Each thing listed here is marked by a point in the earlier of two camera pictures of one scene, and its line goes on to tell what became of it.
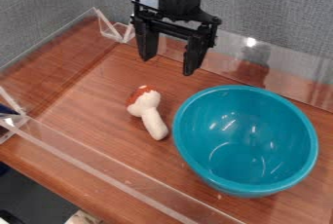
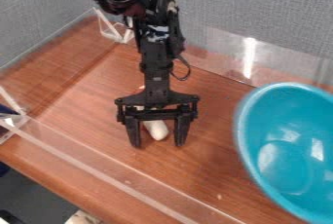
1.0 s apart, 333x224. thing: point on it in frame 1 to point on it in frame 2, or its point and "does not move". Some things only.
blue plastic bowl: (246, 138) to (284, 136)
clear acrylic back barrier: (250, 60) does not move
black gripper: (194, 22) to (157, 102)
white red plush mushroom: (143, 104) does not move
